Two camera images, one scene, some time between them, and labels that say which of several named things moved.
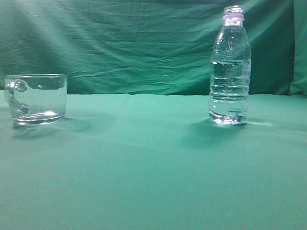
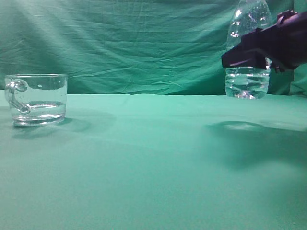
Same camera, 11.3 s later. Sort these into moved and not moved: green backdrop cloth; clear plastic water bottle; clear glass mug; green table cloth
Moved: clear plastic water bottle
Not moved: green backdrop cloth; green table cloth; clear glass mug
